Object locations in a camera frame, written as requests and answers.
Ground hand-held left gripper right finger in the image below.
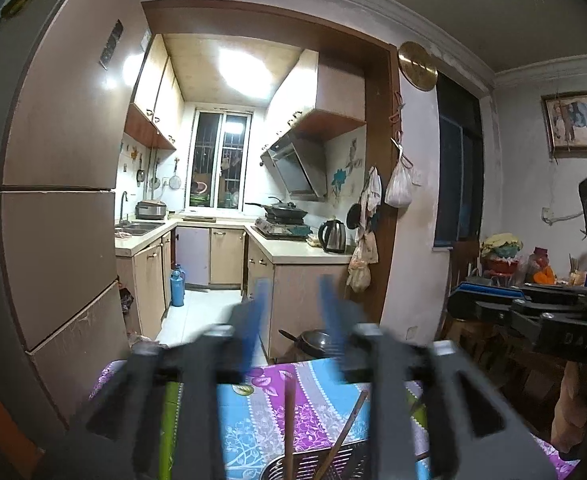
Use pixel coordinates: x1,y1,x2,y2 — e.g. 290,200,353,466
320,275,559,480

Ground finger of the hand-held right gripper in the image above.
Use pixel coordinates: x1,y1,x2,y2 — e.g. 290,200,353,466
447,292,549,341
456,280,587,311

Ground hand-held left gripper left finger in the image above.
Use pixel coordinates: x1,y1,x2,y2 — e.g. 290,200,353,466
38,277,270,480

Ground bunch of wooden chopsticks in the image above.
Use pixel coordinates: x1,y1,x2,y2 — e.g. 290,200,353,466
283,379,370,467

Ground perforated metal chopstick holder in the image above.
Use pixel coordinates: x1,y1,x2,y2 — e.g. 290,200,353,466
259,437,372,480

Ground person's right hand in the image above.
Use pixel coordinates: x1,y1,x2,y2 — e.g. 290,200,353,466
553,360,587,456

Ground red bowl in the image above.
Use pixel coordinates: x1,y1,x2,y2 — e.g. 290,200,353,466
481,257,520,277

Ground beige kitchen base cabinets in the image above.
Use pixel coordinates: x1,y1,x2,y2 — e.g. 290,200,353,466
114,214,355,363

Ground yellow green cloth pile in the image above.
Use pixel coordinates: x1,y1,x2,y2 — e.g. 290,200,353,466
480,232,525,261

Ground plastic jar with red lid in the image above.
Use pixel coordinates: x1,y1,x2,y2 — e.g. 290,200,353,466
527,247,557,284

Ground jar of thin sticks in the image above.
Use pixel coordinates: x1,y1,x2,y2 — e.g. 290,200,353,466
568,255,587,287

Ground beige hanging bag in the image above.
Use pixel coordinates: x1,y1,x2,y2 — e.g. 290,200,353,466
347,230,379,294

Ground steel electric kettle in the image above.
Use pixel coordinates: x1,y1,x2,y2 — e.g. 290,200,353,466
318,217,347,254

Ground gas stove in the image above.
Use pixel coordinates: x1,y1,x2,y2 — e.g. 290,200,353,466
252,217,311,241

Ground floral striped tablecloth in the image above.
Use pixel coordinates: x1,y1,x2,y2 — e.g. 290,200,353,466
89,357,581,480

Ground black hanging pan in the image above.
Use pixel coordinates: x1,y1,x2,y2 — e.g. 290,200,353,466
346,202,369,234

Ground black wok with lid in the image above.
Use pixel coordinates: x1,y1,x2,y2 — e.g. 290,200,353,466
246,197,311,221

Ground dark window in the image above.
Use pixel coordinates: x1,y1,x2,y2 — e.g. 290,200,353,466
433,72,485,249

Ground white hanging cloth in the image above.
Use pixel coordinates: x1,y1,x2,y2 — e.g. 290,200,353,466
361,166,383,214

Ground white hanging plastic bag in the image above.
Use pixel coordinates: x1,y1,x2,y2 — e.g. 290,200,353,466
384,145,415,209

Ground steel kitchen sink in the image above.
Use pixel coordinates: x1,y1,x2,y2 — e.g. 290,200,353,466
114,222,162,239

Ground grey rice cooker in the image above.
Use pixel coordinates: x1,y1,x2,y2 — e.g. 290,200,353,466
136,201,168,221

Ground steel range hood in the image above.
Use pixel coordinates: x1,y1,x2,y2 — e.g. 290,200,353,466
260,130,329,204

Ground barred kitchen window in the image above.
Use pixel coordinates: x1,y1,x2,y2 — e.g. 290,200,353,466
189,107,254,209

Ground beige cabinet above range hood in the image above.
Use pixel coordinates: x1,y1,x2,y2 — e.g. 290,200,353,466
266,50,367,142

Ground kitchen ceiling light panel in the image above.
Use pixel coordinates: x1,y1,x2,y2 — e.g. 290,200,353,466
217,42,275,102

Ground beige three-door refrigerator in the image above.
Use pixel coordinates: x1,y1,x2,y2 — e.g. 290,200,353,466
0,0,151,461

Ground dark refrigerator label sticker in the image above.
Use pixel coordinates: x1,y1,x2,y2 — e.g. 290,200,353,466
98,20,125,71

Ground black pan with handle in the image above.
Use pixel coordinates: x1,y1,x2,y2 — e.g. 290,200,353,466
278,329,345,361

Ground white wall cable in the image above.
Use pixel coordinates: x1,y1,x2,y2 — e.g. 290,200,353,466
541,207,587,226

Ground framed wall picture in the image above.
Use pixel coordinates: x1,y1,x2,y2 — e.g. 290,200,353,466
541,91,587,157

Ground flower wall decal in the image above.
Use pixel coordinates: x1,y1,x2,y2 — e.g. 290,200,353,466
330,140,365,189

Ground brown wooden doorway frame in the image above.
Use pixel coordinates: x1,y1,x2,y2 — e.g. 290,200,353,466
140,0,402,331

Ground gold round wall clock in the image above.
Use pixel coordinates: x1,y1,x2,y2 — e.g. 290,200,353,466
398,41,439,92

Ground long beige wall cabinet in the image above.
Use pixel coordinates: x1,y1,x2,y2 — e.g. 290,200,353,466
124,35,185,151

